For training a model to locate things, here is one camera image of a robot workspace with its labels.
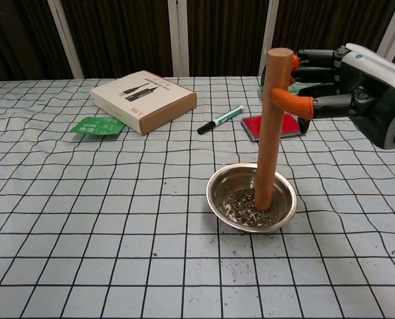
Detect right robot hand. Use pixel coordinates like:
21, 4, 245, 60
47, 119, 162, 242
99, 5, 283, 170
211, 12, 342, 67
270, 43, 395, 150

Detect wooden stick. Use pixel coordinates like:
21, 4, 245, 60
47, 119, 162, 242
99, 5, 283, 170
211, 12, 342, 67
254, 47, 294, 211

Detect stainless steel bowl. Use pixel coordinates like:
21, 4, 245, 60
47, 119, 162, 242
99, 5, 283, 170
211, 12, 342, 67
206, 162, 298, 233

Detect green plastic spray bottle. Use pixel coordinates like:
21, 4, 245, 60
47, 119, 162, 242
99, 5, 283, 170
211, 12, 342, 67
259, 64, 306, 99

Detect red ink pad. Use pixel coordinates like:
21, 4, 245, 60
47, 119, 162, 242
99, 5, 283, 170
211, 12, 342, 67
240, 112, 308, 142

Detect green white marker pen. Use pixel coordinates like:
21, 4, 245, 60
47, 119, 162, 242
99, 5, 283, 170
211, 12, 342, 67
197, 104, 245, 136

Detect crushed nuts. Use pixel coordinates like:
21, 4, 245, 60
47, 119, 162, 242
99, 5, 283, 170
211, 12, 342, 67
224, 187, 279, 229

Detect white cardboard box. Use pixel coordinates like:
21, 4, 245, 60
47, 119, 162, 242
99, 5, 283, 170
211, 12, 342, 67
90, 70, 198, 136

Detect dark pleated curtain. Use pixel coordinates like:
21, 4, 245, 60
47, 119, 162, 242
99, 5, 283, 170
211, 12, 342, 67
0, 0, 395, 81

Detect green packet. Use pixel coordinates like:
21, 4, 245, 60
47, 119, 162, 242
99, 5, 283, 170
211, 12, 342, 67
70, 116, 125, 136

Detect checkered tablecloth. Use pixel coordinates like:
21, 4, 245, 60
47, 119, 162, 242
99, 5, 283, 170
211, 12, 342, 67
0, 74, 395, 319

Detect white metal frame post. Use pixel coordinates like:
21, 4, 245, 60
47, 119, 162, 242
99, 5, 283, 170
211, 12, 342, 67
168, 0, 190, 78
258, 0, 280, 77
47, 0, 85, 80
376, 0, 395, 62

